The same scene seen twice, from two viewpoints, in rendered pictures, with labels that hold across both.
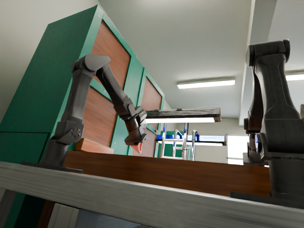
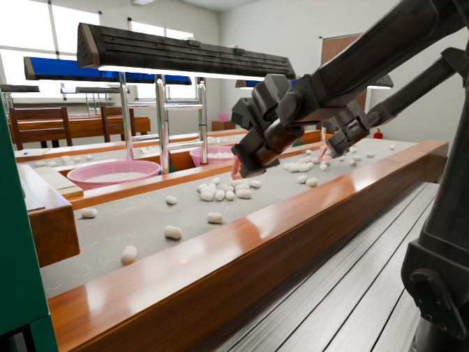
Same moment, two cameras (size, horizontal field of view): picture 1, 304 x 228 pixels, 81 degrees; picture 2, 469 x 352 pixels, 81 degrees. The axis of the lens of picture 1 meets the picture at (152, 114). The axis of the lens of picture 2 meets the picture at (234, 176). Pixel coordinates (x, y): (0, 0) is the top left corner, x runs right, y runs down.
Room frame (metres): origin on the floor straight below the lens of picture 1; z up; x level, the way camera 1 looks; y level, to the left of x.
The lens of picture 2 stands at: (0.74, 0.60, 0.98)
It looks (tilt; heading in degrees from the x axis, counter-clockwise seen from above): 16 degrees down; 288
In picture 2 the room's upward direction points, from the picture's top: straight up
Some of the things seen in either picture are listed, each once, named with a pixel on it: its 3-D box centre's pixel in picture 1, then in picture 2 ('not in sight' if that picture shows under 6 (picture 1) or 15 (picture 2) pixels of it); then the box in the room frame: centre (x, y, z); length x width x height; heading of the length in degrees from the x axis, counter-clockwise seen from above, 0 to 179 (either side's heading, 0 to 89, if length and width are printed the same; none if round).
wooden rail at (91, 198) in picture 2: not in sight; (276, 165); (0.92, -0.53, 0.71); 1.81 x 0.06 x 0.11; 62
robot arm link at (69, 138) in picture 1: (64, 136); (450, 290); (0.59, 0.28, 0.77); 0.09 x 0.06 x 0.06; 50
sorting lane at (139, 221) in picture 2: not in sight; (314, 167); (0.76, -0.45, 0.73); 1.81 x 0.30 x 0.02; 62
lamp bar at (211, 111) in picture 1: (167, 115); (214, 60); (1.02, -0.09, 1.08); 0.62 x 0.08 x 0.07; 62
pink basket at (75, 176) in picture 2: not in sight; (118, 184); (1.35, -0.07, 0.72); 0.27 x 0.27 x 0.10
